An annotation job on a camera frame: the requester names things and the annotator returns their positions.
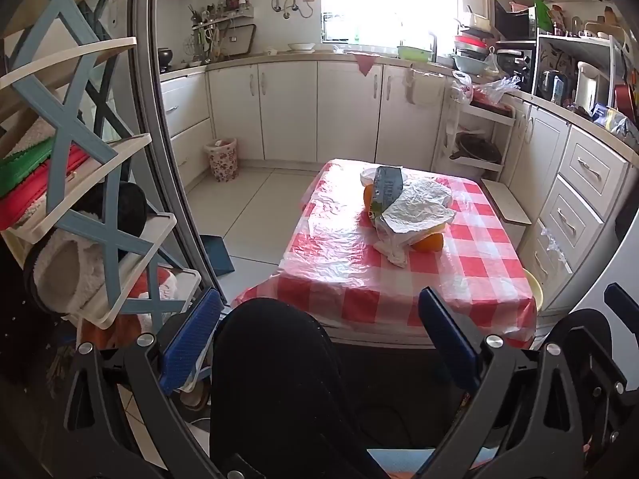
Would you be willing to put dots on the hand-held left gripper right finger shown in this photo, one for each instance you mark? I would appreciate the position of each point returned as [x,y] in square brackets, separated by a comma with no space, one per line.
[449,342]

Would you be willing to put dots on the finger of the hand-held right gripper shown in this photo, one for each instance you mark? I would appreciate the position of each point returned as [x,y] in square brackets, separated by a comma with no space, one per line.
[621,303]
[606,359]

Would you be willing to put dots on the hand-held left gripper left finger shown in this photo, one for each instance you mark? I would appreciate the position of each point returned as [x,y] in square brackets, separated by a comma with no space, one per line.
[192,342]

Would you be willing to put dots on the blue grey snack bag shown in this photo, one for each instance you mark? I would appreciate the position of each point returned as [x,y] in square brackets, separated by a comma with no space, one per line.
[388,187]

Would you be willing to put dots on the white round container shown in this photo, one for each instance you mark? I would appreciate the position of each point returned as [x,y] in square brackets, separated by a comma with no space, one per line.
[368,174]

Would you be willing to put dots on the floral trash bin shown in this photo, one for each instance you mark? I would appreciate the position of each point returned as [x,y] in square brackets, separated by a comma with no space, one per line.
[222,159]

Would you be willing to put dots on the red and white slipper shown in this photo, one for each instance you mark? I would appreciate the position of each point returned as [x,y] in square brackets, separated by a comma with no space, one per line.
[162,284]

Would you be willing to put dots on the clear plastic film on drawer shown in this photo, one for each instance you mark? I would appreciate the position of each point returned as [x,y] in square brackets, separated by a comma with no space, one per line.
[554,248]

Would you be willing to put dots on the blue dustpan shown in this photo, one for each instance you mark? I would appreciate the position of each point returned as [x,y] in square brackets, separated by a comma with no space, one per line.
[217,255]

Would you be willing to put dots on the black chair back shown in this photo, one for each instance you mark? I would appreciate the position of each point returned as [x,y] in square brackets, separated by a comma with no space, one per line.
[279,384]

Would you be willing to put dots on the orange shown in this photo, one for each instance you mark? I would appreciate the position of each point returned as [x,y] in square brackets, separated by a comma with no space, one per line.
[368,197]
[430,243]

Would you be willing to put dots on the white panelled drawer cabinet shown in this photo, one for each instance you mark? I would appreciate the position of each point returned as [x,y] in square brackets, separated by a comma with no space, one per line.
[574,194]

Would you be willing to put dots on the red checkered tablecloth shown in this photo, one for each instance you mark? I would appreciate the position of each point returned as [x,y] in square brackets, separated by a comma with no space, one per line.
[344,269]

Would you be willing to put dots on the white furry slipper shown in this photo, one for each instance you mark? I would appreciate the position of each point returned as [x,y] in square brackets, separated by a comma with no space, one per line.
[65,267]

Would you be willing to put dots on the white step stool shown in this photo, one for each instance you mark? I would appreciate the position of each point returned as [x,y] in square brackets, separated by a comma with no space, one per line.
[506,204]

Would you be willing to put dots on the black slipper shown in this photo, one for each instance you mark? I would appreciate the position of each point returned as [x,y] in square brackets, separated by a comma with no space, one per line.
[120,204]

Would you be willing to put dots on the blue packet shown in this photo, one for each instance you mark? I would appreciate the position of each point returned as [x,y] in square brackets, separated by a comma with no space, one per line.
[606,115]

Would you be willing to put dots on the white storage rack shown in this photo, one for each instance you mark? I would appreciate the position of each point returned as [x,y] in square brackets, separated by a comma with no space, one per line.
[474,132]

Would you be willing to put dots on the white kettle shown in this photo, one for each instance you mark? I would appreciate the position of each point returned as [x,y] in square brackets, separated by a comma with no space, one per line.
[589,87]

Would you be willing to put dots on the red ridged mat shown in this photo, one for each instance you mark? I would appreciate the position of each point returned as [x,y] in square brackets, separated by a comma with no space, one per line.
[35,185]

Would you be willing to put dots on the white flat drawer cabinet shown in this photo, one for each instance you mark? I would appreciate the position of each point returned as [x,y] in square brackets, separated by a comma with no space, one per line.
[184,119]

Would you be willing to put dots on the white countertop shelf unit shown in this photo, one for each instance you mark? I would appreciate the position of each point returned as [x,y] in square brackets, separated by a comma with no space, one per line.
[579,70]

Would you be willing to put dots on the clear crumpled plastic bag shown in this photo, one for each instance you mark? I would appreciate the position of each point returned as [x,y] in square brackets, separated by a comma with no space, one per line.
[496,89]

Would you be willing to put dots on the green ridged mat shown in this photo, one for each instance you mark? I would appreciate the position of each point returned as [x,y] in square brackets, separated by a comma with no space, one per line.
[25,157]

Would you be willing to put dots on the blue and white shoe rack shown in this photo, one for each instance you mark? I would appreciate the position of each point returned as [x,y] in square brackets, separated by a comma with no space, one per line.
[65,124]

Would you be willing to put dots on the red and white plastic bag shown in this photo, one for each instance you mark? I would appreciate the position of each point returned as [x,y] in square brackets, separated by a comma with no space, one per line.
[462,87]

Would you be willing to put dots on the black toaster oven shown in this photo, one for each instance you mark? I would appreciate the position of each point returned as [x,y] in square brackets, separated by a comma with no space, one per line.
[514,62]

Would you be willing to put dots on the white double door cabinets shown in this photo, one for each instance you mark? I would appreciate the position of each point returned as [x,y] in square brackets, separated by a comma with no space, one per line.
[319,110]

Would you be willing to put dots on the black cooking pot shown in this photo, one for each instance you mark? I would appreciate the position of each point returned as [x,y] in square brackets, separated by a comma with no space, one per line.
[165,57]

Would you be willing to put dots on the stack of basins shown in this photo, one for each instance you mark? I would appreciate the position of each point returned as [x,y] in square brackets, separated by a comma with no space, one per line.
[470,52]

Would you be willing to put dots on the green basin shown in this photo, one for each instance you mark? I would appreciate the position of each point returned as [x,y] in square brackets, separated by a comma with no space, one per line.
[413,52]

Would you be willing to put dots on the pink hanging cloth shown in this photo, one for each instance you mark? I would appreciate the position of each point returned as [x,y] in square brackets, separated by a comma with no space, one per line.
[364,62]

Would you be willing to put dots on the black microwave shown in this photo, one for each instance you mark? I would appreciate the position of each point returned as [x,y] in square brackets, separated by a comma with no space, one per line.
[514,20]

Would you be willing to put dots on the dark hanging tray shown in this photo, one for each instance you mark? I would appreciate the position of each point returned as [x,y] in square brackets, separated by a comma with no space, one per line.
[243,40]

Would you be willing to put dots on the white bowl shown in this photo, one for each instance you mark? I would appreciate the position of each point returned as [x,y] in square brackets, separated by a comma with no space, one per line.
[301,46]

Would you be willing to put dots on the window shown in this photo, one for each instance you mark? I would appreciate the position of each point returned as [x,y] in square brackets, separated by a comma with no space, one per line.
[389,0]

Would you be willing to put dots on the grey metal door frame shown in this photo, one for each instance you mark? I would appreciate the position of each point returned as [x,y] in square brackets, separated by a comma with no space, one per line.
[150,134]

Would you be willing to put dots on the utensil wall rack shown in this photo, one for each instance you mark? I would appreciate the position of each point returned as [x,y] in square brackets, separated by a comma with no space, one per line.
[219,25]

